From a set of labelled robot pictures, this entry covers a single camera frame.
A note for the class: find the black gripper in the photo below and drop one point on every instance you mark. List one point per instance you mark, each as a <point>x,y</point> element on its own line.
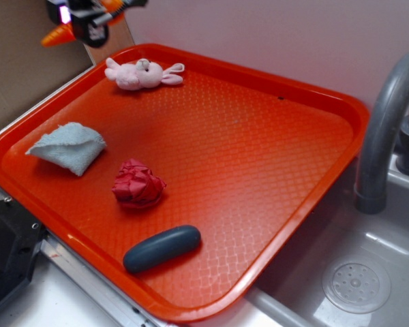
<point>88,20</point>

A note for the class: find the orange plastic carrot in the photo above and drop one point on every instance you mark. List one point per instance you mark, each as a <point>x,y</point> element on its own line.
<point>58,35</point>

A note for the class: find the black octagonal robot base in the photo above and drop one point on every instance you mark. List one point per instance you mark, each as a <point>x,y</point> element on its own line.
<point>21,234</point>

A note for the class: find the pink plush bunny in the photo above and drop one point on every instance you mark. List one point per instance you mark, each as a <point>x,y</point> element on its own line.
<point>144,74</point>

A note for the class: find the brown cardboard panel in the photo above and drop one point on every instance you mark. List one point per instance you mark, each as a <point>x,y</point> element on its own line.
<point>28,71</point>

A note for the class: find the green folded cloth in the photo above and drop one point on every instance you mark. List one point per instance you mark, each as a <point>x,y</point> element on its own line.
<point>71,146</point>

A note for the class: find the crumpled red paper ball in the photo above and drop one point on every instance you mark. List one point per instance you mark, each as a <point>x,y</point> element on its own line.
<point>135,186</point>

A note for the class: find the red plastic tray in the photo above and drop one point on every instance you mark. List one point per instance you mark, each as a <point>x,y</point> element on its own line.
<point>245,156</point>

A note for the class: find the dark grey oval object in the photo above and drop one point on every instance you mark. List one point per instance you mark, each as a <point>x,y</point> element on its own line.
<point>162,247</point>

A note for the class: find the grey toy faucet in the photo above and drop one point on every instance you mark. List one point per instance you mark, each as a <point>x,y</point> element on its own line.
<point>387,127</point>

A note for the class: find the grey toy sink basin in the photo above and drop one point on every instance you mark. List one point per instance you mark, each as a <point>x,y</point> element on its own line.
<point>342,267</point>

